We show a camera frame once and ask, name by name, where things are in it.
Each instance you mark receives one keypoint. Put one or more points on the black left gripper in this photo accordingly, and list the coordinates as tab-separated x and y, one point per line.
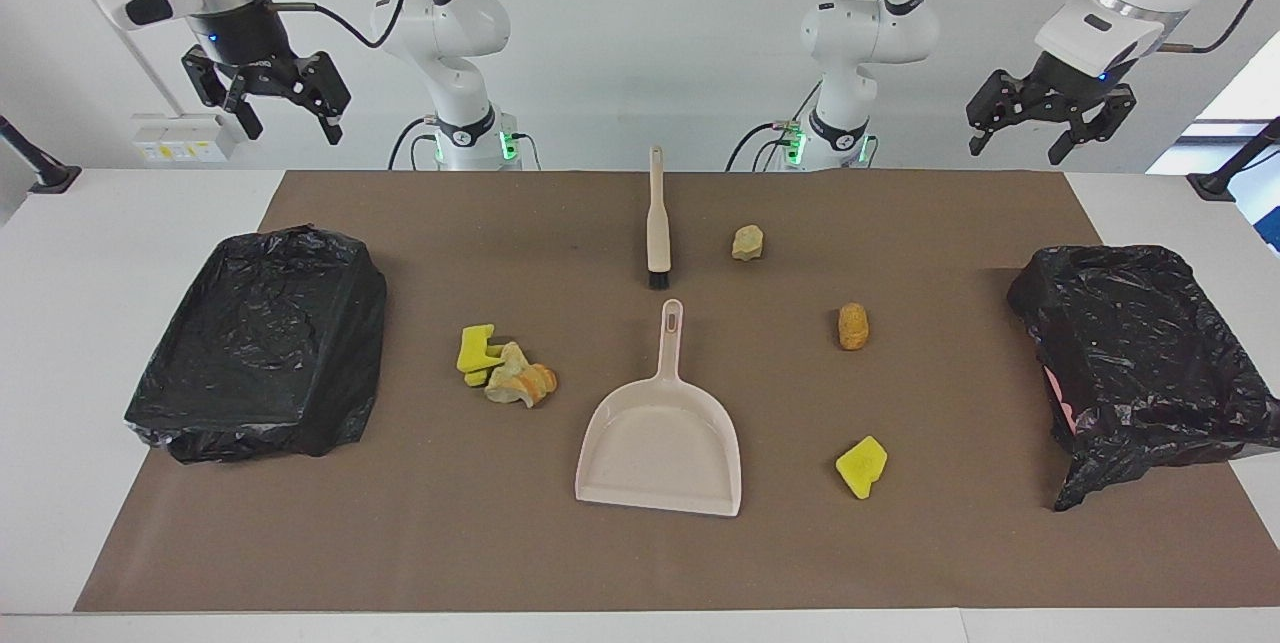
1075	83

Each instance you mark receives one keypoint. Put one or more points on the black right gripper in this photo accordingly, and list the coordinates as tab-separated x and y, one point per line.
245	43

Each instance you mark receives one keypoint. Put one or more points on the brown toy bread roll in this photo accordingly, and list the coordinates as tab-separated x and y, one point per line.
853	326

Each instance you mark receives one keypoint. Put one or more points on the pale striped toy croissant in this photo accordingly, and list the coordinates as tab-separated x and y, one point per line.
748	243

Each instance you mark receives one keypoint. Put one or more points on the yellow notched sponge piece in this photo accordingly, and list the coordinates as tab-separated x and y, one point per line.
475	348

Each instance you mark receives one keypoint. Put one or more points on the small yellow sponge piece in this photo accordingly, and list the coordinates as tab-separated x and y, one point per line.
476	378

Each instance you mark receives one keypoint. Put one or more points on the pale toy bread slice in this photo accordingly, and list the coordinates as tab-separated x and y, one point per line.
508	368

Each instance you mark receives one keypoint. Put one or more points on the orange striped toy croissant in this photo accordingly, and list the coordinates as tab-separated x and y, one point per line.
538	383

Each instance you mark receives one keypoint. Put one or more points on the yellow wedge sponge piece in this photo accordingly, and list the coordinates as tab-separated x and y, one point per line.
862	466

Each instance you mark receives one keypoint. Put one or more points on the beige hand brush black bristles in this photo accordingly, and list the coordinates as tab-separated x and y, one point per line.
657	233

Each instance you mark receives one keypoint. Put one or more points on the beige plastic dustpan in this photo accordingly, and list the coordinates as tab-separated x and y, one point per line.
660	443

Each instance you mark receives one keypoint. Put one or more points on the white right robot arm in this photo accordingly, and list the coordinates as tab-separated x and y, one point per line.
450	33

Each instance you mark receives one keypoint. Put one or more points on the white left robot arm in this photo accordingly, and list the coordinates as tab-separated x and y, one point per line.
870	33

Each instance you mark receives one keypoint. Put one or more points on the bin lined with black bag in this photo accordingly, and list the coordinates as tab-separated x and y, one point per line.
260	343

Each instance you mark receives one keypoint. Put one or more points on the pink bin under black bag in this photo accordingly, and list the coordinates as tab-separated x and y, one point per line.
1130	363

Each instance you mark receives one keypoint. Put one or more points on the black clamp stand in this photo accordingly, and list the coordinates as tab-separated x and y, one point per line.
1225	178
45	173

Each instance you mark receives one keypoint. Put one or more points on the bright window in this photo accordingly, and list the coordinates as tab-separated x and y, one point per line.
1250	93

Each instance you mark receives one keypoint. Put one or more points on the brown table mat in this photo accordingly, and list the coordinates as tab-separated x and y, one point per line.
640	553

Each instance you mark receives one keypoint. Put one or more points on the white wall socket box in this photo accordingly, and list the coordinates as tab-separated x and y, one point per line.
180	138

